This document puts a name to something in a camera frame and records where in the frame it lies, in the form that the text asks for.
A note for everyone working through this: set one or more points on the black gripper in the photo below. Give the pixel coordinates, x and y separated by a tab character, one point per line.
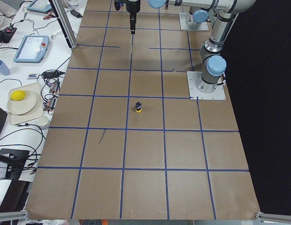
132	6

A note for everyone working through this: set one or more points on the yellow push button switch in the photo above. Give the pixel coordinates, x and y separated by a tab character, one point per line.
138	107

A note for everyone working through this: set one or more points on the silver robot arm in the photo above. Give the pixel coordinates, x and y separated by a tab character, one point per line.
194	20
213	64

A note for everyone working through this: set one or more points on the black power adapter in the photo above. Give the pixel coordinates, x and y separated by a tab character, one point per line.
76	14

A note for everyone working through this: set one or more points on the blue teach pendant far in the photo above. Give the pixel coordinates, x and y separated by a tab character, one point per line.
40	6

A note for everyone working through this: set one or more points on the blue teach pendant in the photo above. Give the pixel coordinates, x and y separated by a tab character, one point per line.
40	6
32	49

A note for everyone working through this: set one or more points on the blue teach pendant near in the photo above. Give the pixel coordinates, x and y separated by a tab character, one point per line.
32	49

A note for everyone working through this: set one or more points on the beige rectangular tray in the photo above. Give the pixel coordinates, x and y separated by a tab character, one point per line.
35	113

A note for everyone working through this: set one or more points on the white paper cup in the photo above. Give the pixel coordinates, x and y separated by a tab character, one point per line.
43	122

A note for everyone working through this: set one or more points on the beige round plate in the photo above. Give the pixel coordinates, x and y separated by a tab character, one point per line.
23	106

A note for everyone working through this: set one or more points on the yellow lemon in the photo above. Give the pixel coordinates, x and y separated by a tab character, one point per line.
18	95

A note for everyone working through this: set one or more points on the light blue plastic cup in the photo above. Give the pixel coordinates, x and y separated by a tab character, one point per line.
4	70

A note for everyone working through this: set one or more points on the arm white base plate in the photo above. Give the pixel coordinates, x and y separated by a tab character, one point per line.
200	90
187	23

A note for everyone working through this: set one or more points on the aluminium frame post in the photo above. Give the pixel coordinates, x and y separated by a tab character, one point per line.
64	23

